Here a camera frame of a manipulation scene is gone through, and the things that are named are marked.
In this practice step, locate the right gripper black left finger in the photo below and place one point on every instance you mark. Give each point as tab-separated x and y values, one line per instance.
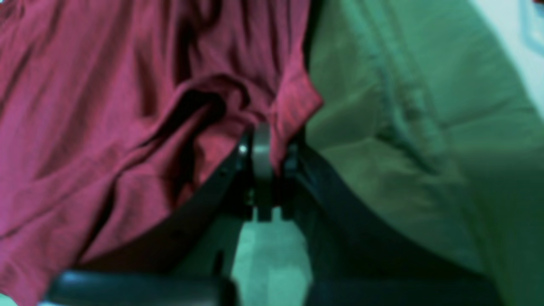
185	260

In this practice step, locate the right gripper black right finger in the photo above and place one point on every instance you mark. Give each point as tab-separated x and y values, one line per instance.
356	258

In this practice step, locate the red long-sleeve T-shirt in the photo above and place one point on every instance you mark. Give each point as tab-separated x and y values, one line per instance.
114	112

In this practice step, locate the green table cloth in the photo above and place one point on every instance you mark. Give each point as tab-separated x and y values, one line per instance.
413	102

